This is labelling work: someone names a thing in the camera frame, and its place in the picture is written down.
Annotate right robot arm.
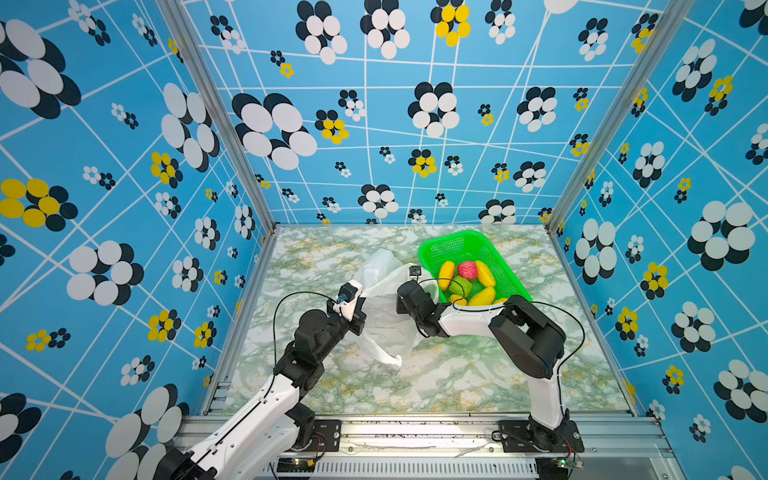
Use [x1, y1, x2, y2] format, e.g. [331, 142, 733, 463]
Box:
[397, 280, 567, 451]

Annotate green fruit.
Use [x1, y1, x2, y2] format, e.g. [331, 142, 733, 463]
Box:
[447, 276, 473, 299]

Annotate green plastic basket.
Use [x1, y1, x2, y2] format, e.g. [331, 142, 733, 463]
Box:
[418, 230, 532, 304]

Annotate left black camera cable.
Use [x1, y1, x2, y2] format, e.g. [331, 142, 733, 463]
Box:
[271, 291, 340, 385]

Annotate white plastic bag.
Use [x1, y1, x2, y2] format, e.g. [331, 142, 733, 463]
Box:
[351, 249, 422, 370]

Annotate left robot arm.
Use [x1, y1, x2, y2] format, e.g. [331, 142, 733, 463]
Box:
[152, 291, 366, 479]

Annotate yellow mango fruit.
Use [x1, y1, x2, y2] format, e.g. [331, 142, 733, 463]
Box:
[475, 260, 496, 288]
[468, 287, 497, 307]

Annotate orange yellow papaya fruit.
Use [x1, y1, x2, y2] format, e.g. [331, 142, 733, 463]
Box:
[437, 261, 456, 292]

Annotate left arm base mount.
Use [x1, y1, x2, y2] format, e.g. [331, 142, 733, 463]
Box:
[276, 403, 342, 453]

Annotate aluminium front rail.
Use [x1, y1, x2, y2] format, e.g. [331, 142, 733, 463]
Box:
[161, 413, 685, 480]

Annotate pink red fruit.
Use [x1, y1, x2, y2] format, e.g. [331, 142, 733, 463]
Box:
[457, 261, 479, 281]

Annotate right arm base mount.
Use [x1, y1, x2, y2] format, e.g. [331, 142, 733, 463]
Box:
[491, 419, 585, 454]

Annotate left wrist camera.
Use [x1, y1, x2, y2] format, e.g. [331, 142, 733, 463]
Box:
[334, 280, 362, 322]

